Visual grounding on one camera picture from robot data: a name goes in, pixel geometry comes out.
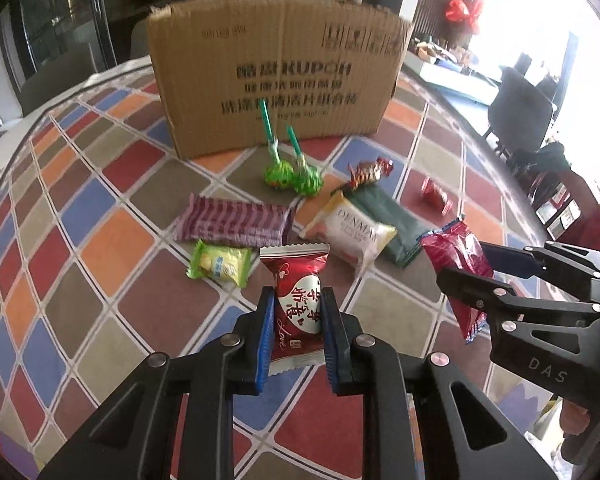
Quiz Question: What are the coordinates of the dark green snack packet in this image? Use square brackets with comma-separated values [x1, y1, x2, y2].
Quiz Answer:
[343, 184, 429, 269]

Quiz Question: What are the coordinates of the magenta snack packet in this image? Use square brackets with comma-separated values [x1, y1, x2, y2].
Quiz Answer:
[418, 218, 493, 344]

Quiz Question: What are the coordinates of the white Denmark cookie packet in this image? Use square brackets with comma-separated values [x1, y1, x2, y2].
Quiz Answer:
[300, 192, 398, 274]

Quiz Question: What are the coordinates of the dark grey chair left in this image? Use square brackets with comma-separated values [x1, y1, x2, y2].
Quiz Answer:
[19, 44, 97, 116]

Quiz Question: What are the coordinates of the black glass sliding door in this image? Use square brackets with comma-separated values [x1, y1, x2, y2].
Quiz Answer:
[0, 0, 181, 91]

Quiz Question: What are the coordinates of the white low cabinet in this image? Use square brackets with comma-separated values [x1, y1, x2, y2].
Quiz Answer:
[403, 52, 498, 106]

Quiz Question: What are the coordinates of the red orange wrapped candy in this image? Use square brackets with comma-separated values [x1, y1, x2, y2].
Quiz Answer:
[348, 156, 393, 191]

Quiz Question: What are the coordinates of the purple striped Costa packet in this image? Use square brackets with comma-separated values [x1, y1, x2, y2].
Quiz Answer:
[174, 193, 294, 248]

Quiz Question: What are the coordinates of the green lollipop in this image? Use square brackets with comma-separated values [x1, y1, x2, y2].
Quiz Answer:
[259, 99, 294, 191]
[286, 125, 324, 197]

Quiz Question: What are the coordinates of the red Chinese snack packet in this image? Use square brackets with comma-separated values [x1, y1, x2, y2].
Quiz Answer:
[260, 243, 329, 376]

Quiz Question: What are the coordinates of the small red candy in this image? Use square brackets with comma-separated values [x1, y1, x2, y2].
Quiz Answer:
[420, 177, 453, 216]

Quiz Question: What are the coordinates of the green yellow candy packet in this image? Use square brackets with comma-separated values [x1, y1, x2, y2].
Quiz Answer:
[186, 240, 251, 288]

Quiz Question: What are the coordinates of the brown cardboard box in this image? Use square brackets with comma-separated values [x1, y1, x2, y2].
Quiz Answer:
[146, 0, 413, 159]

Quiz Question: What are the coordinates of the colourful checked tablecloth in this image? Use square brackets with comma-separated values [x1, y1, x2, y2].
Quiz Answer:
[0, 64, 550, 479]

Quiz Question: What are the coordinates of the red bow decoration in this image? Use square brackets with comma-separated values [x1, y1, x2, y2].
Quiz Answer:
[444, 0, 483, 34]

